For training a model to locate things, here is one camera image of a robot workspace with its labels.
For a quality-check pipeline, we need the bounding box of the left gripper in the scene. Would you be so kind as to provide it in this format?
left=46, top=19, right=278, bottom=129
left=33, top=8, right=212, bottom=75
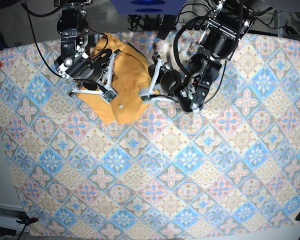
left=148, top=62, right=182, bottom=97

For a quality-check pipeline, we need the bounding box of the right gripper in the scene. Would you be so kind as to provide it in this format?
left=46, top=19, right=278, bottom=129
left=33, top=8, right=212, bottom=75
left=69, top=48, right=113, bottom=90

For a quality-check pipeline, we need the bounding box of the yellow T-shirt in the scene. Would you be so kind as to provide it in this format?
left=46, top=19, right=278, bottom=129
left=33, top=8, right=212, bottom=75
left=76, top=33, right=152, bottom=125

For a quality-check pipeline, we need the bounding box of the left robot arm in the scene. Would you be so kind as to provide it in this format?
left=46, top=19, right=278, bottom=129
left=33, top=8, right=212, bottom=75
left=138, top=0, right=254, bottom=114

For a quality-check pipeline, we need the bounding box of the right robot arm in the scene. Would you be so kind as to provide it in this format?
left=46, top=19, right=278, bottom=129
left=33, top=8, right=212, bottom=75
left=54, top=0, right=113, bottom=90

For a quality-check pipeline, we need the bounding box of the black clamp top centre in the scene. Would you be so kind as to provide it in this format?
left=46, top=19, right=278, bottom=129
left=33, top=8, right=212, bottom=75
left=156, top=14, right=177, bottom=40

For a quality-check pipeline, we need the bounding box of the patterned blue tablecloth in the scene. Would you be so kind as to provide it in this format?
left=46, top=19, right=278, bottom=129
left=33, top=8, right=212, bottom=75
left=0, top=34, right=300, bottom=240

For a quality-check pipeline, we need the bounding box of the orange black clamp bottom left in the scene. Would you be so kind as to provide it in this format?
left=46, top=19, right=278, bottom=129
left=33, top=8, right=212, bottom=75
left=16, top=216, right=39, bottom=240

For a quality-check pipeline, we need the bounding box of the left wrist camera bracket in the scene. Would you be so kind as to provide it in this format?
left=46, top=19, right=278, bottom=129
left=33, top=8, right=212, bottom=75
left=138, top=52, right=178, bottom=104

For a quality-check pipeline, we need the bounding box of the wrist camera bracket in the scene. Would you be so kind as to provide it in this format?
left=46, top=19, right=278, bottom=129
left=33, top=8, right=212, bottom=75
left=68, top=48, right=121, bottom=104
left=138, top=52, right=178, bottom=104

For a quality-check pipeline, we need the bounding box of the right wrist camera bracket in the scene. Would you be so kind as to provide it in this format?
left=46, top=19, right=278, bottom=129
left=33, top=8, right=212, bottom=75
left=68, top=48, right=121, bottom=104

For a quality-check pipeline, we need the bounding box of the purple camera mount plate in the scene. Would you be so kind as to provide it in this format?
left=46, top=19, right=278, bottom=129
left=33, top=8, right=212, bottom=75
left=110, top=0, right=186, bottom=15

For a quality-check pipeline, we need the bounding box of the white rail bottom left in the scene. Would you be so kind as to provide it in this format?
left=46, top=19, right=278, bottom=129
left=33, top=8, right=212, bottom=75
left=0, top=203, right=28, bottom=231

